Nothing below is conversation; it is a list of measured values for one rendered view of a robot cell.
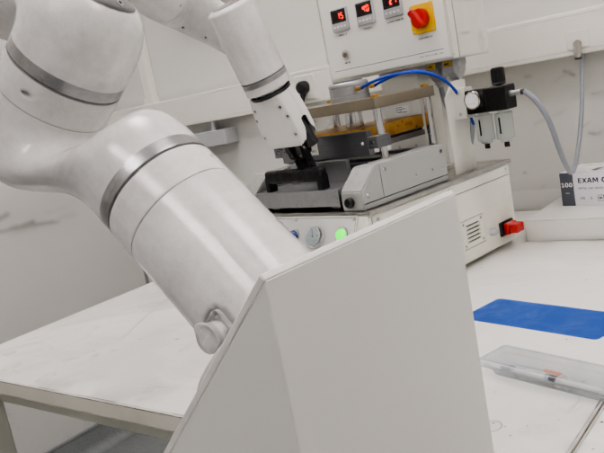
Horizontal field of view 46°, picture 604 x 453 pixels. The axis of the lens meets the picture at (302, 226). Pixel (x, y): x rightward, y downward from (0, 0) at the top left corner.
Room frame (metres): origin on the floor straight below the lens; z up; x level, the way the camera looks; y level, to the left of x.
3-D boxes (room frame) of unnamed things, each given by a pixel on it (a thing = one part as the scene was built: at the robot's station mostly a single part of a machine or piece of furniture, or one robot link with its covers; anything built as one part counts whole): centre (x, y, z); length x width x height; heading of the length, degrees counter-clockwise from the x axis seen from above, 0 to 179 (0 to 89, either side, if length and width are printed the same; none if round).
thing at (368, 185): (1.27, -0.18, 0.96); 0.26 x 0.05 x 0.07; 132
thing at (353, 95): (1.43, -0.18, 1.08); 0.31 x 0.24 x 0.13; 42
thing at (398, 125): (1.42, -0.15, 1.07); 0.22 x 0.17 x 0.10; 42
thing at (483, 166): (1.44, -0.17, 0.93); 0.46 x 0.35 x 0.01; 132
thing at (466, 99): (1.35, -0.39, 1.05); 0.15 x 0.05 x 0.15; 42
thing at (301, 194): (1.39, -0.11, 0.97); 0.30 x 0.22 x 0.08; 132
